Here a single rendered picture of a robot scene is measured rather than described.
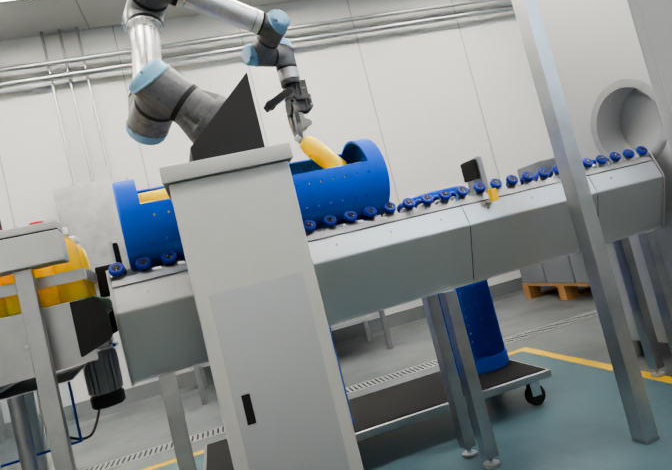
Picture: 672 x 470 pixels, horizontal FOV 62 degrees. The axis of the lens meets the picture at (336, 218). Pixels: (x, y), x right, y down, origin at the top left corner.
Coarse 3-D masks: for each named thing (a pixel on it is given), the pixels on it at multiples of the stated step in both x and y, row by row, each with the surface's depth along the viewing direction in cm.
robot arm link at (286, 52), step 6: (282, 42) 196; (288, 42) 198; (282, 48) 196; (288, 48) 197; (282, 54) 195; (288, 54) 197; (282, 60) 196; (288, 60) 196; (294, 60) 198; (276, 66) 198; (282, 66) 196; (288, 66) 196
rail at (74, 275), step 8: (64, 272) 148; (72, 272) 149; (80, 272) 149; (40, 280) 146; (48, 280) 147; (56, 280) 147; (64, 280) 148; (72, 280) 148; (0, 288) 143; (8, 288) 143; (40, 288) 146; (0, 296) 142
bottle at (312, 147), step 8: (304, 136) 196; (304, 144) 195; (312, 144) 195; (320, 144) 196; (304, 152) 197; (312, 152) 196; (320, 152) 196; (328, 152) 196; (320, 160) 196; (328, 160) 196; (336, 160) 197; (344, 160) 200
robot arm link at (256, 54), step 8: (256, 40) 187; (248, 48) 188; (256, 48) 188; (264, 48) 187; (248, 56) 189; (256, 56) 189; (264, 56) 190; (272, 56) 193; (248, 64) 191; (256, 64) 191; (264, 64) 193; (272, 64) 195
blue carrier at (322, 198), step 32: (352, 160) 213; (384, 160) 191; (128, 192) 165; (320, 192) 182; (352, 192) 186; (384, 192) 191; (128, 224) 161; (160, 224) 164; (320, 224) 189; (128, 256) 164; (160, 256) 169
